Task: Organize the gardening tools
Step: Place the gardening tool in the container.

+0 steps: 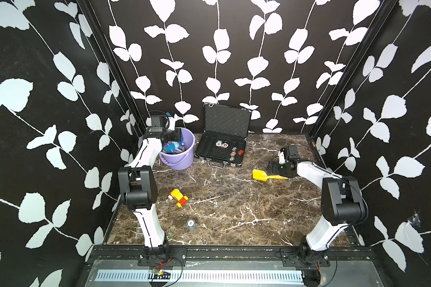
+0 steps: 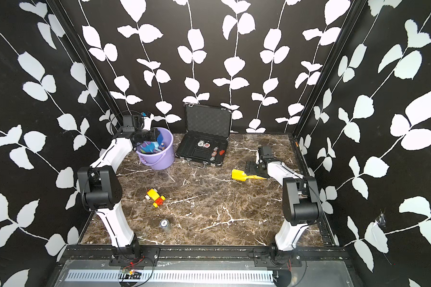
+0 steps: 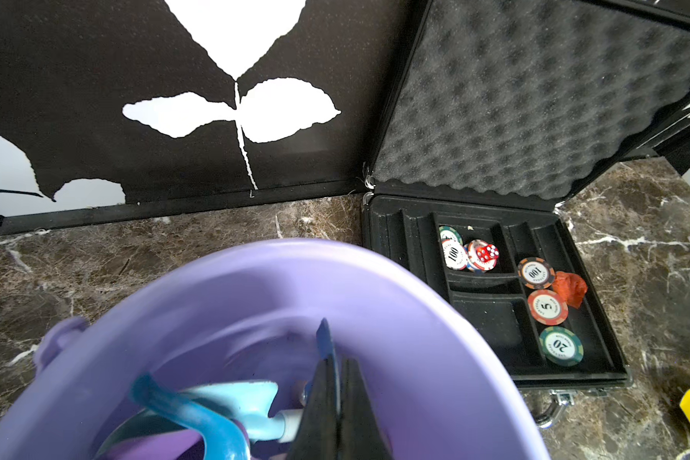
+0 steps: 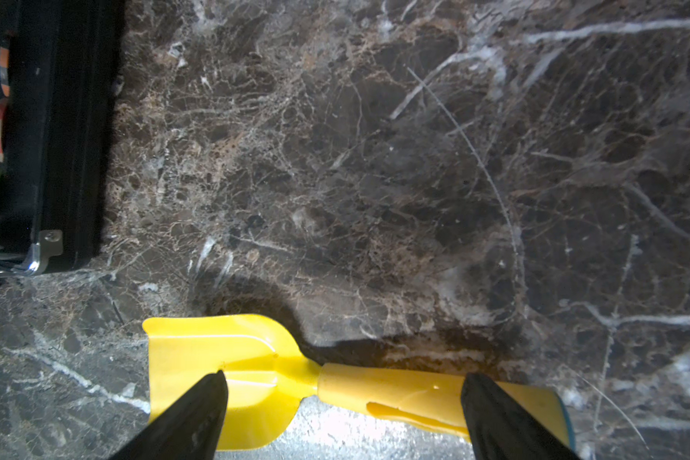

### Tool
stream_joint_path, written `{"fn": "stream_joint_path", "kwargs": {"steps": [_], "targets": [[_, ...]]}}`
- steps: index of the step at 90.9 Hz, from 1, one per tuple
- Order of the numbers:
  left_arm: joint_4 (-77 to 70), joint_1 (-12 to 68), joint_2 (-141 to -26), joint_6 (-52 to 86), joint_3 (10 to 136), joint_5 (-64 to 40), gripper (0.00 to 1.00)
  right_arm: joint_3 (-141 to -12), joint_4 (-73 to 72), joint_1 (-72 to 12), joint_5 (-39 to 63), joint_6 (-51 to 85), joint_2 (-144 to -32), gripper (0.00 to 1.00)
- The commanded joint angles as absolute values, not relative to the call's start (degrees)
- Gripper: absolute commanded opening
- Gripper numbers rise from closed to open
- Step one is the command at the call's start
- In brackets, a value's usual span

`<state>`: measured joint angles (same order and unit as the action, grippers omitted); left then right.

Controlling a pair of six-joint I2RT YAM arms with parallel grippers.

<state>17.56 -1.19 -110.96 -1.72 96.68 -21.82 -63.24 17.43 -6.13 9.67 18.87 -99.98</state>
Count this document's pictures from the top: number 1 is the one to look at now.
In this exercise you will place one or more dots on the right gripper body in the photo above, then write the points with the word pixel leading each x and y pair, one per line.
pixel 281 169

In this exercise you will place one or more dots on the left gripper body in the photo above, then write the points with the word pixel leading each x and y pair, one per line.
pixel 172 136

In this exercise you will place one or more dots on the purple shovel pink handle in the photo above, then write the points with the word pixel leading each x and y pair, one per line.
pixel 172 147

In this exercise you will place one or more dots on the yellow tool wooden tip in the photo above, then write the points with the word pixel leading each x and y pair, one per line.
pixel 263 176

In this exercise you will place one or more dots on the blue trowel yellow handle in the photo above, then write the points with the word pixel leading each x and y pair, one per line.
pixel 182 146

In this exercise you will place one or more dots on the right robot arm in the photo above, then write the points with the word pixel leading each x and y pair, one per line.
pixel 342 203

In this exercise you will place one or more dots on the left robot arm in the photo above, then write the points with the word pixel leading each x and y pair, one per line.
pixel 138 187

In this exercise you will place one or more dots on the purple plastic bucket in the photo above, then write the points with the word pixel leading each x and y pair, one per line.
pixel 183 160

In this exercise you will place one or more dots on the black poker chip case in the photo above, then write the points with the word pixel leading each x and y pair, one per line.
pixel 228 124

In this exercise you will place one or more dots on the yellow red toy car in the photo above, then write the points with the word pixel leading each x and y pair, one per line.
pixel 177 196

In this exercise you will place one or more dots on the white ventilation strip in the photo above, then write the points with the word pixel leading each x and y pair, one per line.
pixel 287 277

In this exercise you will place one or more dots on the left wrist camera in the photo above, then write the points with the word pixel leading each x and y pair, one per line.
pixel 171 124

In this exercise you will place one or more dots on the black mounting rail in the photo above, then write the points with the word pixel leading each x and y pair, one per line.
pixel 289 256

